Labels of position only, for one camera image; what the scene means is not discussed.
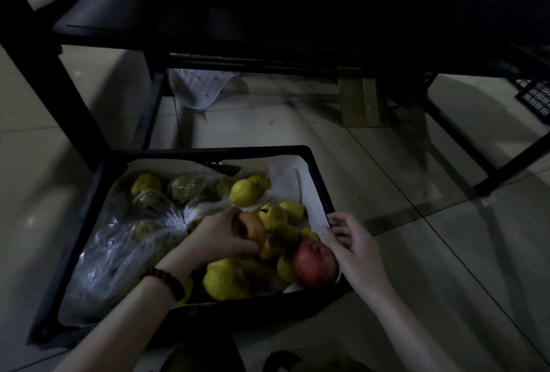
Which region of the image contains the pile of yellow pears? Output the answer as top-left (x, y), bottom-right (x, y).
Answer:
top-left (129, 172), bottom-right (323, 302)

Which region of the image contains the black perforated plastic basket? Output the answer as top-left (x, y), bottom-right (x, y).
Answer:
top-left (509, 77), bottom-right (550, 126)

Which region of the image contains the person's dark clothing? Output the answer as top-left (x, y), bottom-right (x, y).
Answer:
top-left (158, 336), bottom-right (375, 372)

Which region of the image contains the wooden block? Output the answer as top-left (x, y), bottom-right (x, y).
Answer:
top-left (337, 67), bottom-right (388, 128)

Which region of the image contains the person's left forearm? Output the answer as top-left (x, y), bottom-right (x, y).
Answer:
top-left (54, 271), bottom-right (194, 372)

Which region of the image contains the person's right hand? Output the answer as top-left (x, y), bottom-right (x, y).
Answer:
top-left (321, 211), bottom-right (391, 298)

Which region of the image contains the black plastic crate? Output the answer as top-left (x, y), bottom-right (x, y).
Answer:
top-left (27, 145), bottom-right (355, 349)

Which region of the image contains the black metal table frame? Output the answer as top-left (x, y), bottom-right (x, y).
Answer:
top-left (0, 0), bottom-right (550, 197)

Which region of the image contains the white perforated foam sheet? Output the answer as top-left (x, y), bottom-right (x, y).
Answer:
top-left (167, 68), bottom-right (248, 110)

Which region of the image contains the person's right forearm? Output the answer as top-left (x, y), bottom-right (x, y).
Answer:
top-left (360, 284), bottom-right (464, 372)

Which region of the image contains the person's left hand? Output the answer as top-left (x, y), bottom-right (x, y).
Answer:
top-left (156, 208), bottom-right (262, 285)

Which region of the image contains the white foam liner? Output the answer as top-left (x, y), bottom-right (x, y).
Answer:
top-left (113, 156), bottom-right (345, 296)

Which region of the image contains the clear plastic bag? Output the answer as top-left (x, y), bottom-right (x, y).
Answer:
top-left (58, 174), bottom-right (236, 328)

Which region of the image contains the orange-brown bruised fruit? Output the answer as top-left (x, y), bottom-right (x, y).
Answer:
top-left (232, 211), bottom-right (267, 252)

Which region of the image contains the red apple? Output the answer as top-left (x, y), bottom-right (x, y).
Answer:
top-left (292, 240), bottom-right (339, 288)

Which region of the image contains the dark bead bracelet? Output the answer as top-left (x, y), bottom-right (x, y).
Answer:
top-left (141, 267), bottom-right (186, 303)

